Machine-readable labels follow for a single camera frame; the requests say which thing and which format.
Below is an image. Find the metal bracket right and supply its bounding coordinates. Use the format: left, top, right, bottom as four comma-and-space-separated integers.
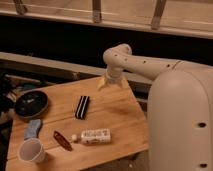
151, 0, 167, 30

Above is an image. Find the metal bracket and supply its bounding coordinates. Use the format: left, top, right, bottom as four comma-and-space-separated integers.
92, 0, 102, 23
13, 0, 27, 15
151, 0, 167, 30

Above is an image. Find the metal bracket middle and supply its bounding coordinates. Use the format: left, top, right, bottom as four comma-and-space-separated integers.
92, 0, 102, 23

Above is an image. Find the black white striped block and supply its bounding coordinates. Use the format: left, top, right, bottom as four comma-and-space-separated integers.
75, 96, 90, 119

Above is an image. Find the black round bowl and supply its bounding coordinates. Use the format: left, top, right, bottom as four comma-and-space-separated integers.
14, 90, 48, 119

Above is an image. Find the white paper cup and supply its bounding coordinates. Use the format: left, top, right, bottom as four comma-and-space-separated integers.
17, 138, 46, 163

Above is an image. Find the wooden shelf rail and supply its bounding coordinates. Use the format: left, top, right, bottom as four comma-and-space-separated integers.
0, 52, 152, 87

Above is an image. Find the dark red knife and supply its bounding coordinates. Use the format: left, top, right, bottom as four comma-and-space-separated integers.
53, 131, 72, 151

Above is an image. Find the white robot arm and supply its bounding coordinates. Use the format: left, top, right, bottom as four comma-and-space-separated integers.
99, 44, 213, 171

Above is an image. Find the metal bracket left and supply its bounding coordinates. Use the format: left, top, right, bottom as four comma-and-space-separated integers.
13, 0, 27, 15

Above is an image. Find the white plastic bottle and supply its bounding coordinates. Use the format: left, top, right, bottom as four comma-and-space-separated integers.
71, 128, 111, 145

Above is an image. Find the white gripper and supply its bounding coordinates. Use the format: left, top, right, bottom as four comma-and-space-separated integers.
97, 67, 128, 90

